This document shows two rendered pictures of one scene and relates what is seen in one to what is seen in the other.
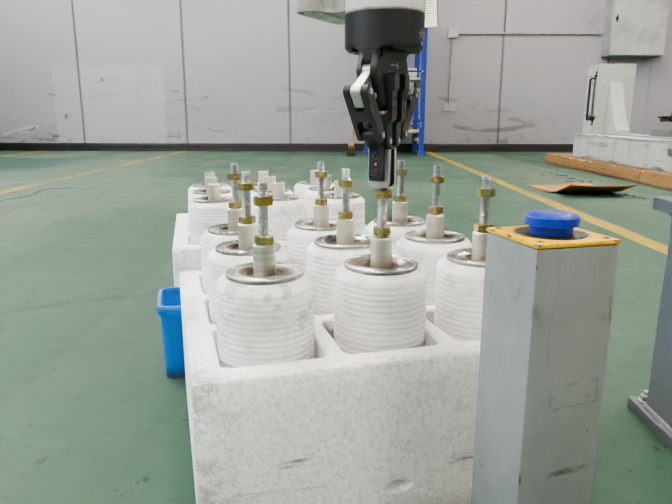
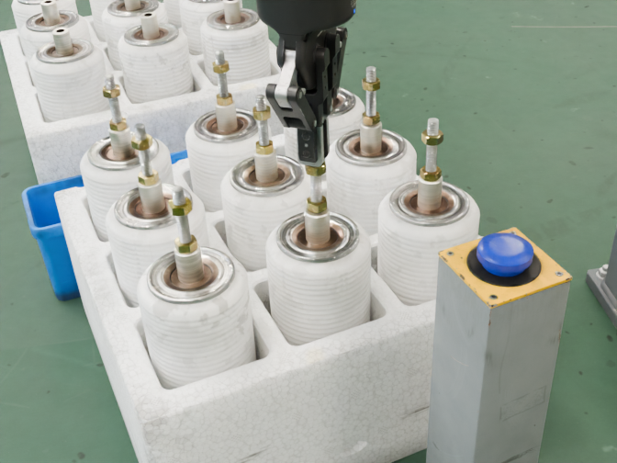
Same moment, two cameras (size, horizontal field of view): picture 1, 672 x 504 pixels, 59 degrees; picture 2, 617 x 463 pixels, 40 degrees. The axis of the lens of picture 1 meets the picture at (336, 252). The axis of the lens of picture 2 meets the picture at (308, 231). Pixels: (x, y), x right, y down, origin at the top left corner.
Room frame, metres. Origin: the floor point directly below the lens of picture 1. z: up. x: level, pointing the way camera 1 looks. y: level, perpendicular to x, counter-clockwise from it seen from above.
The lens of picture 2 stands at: (-0.02, 0.03, 0.70)
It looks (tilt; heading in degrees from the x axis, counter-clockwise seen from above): 36 degrees down; 353
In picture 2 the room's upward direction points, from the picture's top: 3 degrees counter-clockwise
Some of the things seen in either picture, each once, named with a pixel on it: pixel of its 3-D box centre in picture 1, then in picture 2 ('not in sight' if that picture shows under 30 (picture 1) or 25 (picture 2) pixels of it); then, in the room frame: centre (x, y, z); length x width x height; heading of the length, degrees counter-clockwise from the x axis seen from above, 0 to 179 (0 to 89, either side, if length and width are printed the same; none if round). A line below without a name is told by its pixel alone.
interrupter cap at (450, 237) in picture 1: (434, 237); (371, 147); (0.73, -0.13, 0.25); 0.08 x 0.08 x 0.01
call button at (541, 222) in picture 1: (550, 226); (504, 257); (0.44, -0.16, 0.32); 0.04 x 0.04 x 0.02
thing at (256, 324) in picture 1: (267, 361); (203, 352); (0.55, 0.07, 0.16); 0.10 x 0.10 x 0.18
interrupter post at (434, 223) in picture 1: (435, 227); (371, 137); (0.73, -0.13, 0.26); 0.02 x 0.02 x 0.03
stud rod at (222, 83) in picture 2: (320, 189); (222, 84); (0.81, 0.02, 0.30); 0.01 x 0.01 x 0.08
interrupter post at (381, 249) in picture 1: (381, 253); (317, 225); (0.59, -0.05, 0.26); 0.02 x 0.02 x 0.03
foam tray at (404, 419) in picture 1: (344, 366); (277, 298); (0.70, -0.01, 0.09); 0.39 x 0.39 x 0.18; 16
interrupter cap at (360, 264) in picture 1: (380, 265); (318, 236); (0.59, -0.05, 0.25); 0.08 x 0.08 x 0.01
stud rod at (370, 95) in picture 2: (436, 195); (371, 102); (0.73, -0.13, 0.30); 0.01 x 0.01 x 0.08
